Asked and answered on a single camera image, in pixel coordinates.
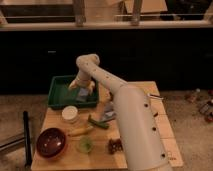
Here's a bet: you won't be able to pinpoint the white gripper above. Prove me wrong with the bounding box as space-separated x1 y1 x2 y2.
68 71 95 94

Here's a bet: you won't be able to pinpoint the blue-grey sponge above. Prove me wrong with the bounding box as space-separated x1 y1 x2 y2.
76 88 89 102

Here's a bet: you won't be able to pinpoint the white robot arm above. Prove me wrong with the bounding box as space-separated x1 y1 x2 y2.
69 54 173 171

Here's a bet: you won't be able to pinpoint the green plastic tray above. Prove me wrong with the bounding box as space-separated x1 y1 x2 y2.
48 75 99 110

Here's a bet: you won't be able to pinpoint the grey-blue cloth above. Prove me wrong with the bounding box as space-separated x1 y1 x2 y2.
100 102 116 122

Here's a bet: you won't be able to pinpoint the green cucumber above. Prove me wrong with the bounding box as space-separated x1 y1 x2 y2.
88 115 109 129

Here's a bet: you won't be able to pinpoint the yellow banana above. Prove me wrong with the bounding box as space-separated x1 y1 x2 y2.
68 126 94 137

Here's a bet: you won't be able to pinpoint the small green cup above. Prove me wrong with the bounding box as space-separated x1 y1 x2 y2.
77 136 93 154

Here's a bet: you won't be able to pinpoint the dark red bowl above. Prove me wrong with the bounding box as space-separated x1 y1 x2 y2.
36 128 66 158

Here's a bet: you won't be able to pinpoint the bunch of dark grapes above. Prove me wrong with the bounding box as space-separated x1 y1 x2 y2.
107 139 123 154

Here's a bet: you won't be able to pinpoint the black pole on floor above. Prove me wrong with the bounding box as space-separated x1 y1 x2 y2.
23 111 32 166

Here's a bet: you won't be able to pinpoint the items on floor right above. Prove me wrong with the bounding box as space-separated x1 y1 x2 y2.
185 88 213 123

